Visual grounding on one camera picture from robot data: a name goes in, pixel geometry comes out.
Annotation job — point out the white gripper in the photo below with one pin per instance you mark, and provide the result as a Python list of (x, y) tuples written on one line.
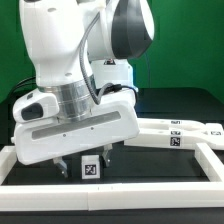
[(110, 122)]

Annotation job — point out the white chair back frame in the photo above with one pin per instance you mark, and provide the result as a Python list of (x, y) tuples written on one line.
[(177, 134)]

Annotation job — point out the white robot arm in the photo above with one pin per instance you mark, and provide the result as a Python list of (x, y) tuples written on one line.
[(67, 113)]

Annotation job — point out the white workspace border frame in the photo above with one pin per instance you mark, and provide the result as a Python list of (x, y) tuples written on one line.
[(115, 196)]

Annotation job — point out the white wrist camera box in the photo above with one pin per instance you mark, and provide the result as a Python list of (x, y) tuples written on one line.
[(34, 106)]

